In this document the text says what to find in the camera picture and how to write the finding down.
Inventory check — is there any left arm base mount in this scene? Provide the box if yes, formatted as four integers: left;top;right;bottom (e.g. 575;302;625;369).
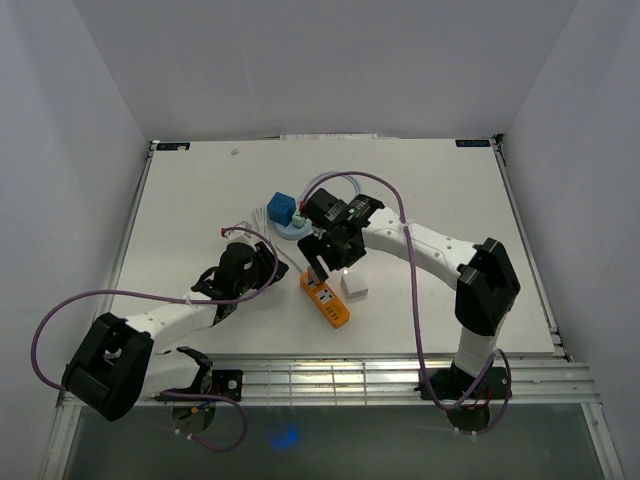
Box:
158;369;244;402

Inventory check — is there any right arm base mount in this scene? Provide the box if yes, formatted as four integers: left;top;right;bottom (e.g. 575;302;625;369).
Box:
427;365;511;401

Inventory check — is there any brown pink plug adapter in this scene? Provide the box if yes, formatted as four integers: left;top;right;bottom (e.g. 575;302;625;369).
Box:
307;267;322;286

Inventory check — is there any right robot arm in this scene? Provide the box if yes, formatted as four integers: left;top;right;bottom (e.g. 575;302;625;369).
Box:
297;188;521;397

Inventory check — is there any white table board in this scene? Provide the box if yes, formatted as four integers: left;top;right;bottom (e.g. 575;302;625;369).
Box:
110;139;554;357

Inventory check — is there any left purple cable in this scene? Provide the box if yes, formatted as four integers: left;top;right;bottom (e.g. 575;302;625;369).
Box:
30;227;280;452

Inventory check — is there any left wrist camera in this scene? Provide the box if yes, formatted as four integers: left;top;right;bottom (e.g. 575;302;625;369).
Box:
221;221;254;243

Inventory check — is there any green plug adapter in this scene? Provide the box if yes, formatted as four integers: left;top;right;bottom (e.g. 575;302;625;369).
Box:
291;210;306;228

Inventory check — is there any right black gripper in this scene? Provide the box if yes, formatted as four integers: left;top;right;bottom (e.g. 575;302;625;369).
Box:
298;225;367;284

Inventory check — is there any white charger block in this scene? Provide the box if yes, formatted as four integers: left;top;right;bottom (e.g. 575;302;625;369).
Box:
341;269;369;299

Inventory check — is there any round light blue power strip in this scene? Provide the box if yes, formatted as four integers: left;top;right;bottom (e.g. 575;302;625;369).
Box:
272;171;362;243

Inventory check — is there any purple cable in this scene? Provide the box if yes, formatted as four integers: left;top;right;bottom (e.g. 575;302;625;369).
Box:
30;227;280;452
299;171;514;436

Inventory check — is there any orange power strip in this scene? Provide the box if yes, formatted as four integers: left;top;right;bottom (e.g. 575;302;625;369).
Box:
300;272;351;329

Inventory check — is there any blue cube socket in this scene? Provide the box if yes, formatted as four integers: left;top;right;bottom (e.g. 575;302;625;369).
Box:
267;192;297;227

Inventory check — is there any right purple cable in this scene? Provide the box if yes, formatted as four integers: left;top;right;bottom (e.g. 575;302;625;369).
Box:
299;171;514;436

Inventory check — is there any aluminium frame rail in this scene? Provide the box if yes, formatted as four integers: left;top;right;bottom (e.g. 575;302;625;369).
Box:
57;362;601;407

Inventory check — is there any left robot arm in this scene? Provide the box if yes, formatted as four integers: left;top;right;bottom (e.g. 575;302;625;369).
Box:
62;242;289;421

